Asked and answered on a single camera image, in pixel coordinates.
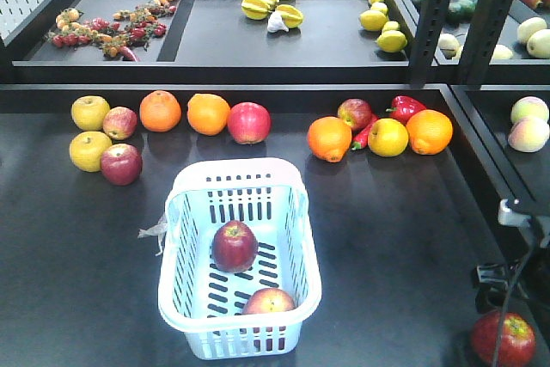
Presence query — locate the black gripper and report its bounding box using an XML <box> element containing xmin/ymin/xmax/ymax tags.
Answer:
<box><xmin>472</xmin><ymin>199</ymin><xmax>549</xmax><ymax>314</ymax></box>

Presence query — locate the pink red apple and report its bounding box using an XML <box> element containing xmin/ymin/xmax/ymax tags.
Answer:
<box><xmin>242</xmin><ymin>287</ymin><xmax>296</xmax><ymax>315</ymax></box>

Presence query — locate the light blue plastic basket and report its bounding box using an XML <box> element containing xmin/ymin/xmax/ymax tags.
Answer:
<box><xmin>158</xmin><ymin>157</ymin><xmax>321</xmax><ymax>360</ymax></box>

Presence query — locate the pale peach front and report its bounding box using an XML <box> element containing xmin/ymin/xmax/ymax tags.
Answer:
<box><xmin>508</xmin><ymin>115</ymin><xmax>549</xmax><ymax>153</ymax></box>

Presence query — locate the pale peach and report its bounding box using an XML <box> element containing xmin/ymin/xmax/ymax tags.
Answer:
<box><xmin>508</xmin><ymin>115</ymin><xmax>549</xmax><ymax>153</ymax></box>
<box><xmin>510</xmin><ymin>96</ymin><xmax>549</xmax><ymax>125</ymax></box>

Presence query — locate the pale peach back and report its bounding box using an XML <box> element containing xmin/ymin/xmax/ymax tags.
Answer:
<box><xmin>510</xmin><ymin>96</ymin><xmax>549</xmax><ymax>125</ymax></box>

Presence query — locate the round orange right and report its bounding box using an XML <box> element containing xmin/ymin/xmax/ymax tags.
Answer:
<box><xmin>406</xmin><ymin>109</ymin><xmax>453</xmax><ymax>155</ymax></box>

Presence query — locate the red bell pepper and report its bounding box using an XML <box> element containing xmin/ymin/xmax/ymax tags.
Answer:
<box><xmin>386</xmin><ymin>95</ymin><xmax>426</xmax><ymax>125</ymax></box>

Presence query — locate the black wooden produce display stand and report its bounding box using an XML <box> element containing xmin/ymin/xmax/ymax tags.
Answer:
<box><xmin>0</xmin><ymin>0</ymin><xmax>550</xmax><ymax>367</ymax></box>

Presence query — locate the red chili pepper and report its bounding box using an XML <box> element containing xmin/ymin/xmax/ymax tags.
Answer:
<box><xmin>350</xmin><ymin>114</ymin><xmax>379</xmax><ymax>151</ymax></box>

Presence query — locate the red yellow apple back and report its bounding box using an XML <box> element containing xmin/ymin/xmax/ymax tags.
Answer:
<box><xmin>337</xmin><ymin>98</ymin><xmax>373</xmax><ymax>132</ymax></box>

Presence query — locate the orange with navel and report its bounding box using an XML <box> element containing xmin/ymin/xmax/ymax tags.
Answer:
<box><xmin>307</xmin><ymin>116</ymin><xmax>352</xmax><ymax>162</ymax></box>

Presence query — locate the red apple far left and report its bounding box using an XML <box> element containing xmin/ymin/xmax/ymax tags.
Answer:
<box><xmin>227</xmin><ymin>102</ymin><xmax>272</xmax><ymax>144</ymax></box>

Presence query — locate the white garlic bulb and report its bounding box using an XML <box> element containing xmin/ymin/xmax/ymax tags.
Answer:
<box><xmin>266</xmin><ymin>11</ymin><xmax>290</xmax><ymax>34</ymax></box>

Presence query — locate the orange left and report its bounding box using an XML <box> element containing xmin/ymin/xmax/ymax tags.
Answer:
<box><xmin>139</xmin><ymin>90</ymin><xmax>182</xmax><ymax>132</ymax></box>

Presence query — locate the dark red apple small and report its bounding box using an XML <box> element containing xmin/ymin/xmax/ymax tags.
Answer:
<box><xmin>100</xmin><ymin>144</ymin><xmax>143</xmax><ymax>186</ymax></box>

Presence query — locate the pink apple small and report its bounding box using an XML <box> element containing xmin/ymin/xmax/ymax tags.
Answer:
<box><xmin>102</xmin><ymin>107</ymin><xmax>138</xmax><ymax>141</ymax></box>

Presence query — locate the yellow apple front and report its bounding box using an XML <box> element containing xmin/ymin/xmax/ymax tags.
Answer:
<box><xmin>69</xmin><ymin>132</ymin><xmax>113</xmax><ymax>173</ymax></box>

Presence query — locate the yellow apple far left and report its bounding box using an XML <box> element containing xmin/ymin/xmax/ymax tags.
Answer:
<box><xmin>70</xmin><ymin>95</ymin><xmax>111</xmax><ymax>132</ymax></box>

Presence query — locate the black upright post right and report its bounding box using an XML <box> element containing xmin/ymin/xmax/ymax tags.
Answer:
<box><xmin>456</xmin><ymin>0</ymin><xmax>513</xmax><ymax>85</ymax></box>

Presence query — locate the black upright post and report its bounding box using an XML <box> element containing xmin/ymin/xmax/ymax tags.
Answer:
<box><xmin>456</xmin><ymin>0</ymin><xmax>513</xmax><ymax>85</ymax></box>
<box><xmin>409</xmin><ymin>0</ymin><xmax>450</xmax><ymax>86</ymax></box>

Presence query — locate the black upright post left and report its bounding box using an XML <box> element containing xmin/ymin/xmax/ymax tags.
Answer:
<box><xmin>409</xmin><ymin>0</ymin><xmax>450</xmax><ymax>86</ymax></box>

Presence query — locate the white tag string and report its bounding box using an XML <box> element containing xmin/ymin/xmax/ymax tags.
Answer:
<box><xmin>137</xmin><ymin>216</ymin><xmax>168</xmax><ymax>257</ymax></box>

